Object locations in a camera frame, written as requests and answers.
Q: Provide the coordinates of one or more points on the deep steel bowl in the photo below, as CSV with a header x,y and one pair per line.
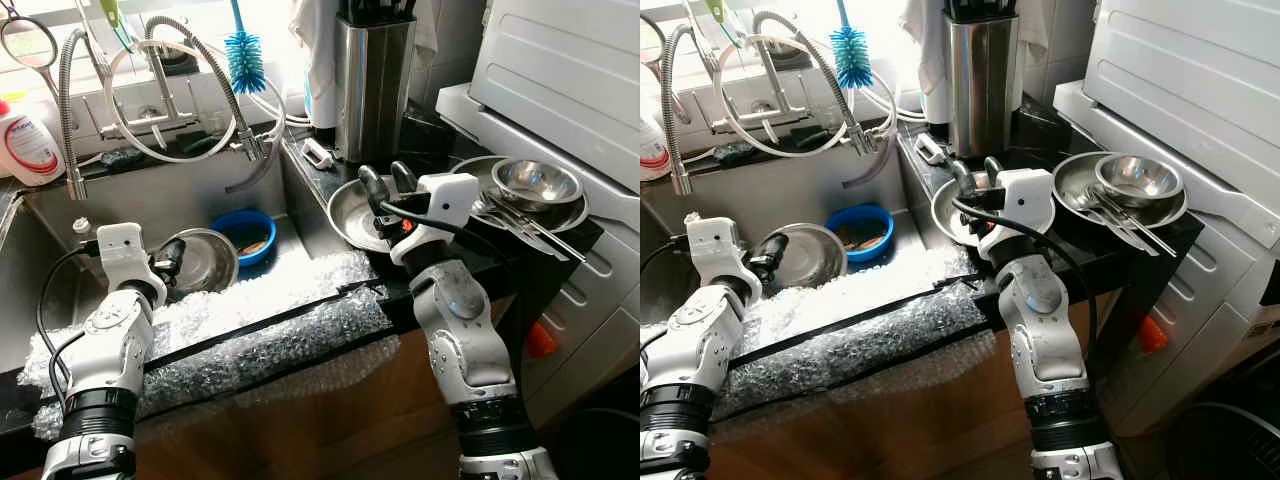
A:
x,y
205,262
810,255

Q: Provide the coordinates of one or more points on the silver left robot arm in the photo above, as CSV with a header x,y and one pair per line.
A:
x,y
700,340
105,340

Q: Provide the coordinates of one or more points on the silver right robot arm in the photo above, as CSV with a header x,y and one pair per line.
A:
x,y
1040,330
460,330

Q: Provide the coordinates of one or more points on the white scrub brush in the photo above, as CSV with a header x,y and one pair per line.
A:
x,y
318,152
928,148

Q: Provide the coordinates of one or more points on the steel sink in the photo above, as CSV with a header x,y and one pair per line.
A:
x,y
760,195
120,200

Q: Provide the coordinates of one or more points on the steel plate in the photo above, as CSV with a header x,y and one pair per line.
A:
x,y
1070,175
462,180

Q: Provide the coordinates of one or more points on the green topped yellow sponge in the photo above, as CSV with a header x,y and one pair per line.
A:
x,y
860,235
255,240

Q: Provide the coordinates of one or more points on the blue plastic bowl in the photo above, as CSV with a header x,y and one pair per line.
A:
x,y
258,258
865,255

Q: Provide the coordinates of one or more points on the steel knife block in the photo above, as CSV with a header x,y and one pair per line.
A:
x,y
983,90
375,90

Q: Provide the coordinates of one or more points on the dark green scouring pad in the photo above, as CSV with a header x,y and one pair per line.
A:
x,y
735,153
125,158

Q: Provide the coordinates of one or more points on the bubble wrap sheet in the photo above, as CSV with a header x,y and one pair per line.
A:
x,y
880,310
280,310

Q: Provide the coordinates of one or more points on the small steel bowl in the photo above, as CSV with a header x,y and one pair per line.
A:
x,y
1138,175
535,180

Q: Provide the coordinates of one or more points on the glass jar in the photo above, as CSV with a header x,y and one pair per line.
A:
x,y
217,125
830,119

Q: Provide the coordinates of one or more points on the steel fork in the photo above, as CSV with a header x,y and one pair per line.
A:
x,y
1128,228
530,236

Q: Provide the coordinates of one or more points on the steel tap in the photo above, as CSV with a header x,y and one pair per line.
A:
x,y
775,90
165,95

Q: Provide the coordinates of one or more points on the white hanging cloth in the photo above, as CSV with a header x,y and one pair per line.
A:
x,y
922,30
315,35

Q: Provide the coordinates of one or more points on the steel spoon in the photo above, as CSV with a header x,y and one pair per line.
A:
x,y
1150,232
555,238

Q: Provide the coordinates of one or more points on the white detergent bottle red cap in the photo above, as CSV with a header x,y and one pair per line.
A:
x,y
652,140
28,145

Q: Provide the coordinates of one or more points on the blue bottle brush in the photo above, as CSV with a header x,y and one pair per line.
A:
x,y
243,55
852,50

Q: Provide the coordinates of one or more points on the grey washing machine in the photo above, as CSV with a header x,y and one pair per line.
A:
x,y
590,320
1200,330

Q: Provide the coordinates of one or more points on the orange plastic object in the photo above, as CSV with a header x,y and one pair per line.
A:
x,y
540,340
1152,335

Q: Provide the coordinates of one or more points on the black knife sharpener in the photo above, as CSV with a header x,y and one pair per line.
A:
x,y
785,55
180,60

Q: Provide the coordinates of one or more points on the white appliance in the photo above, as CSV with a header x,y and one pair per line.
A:
x,y
560,60
1180,60

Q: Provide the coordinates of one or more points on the wooden cabinet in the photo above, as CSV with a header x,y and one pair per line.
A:
x,y
330,420
900,430

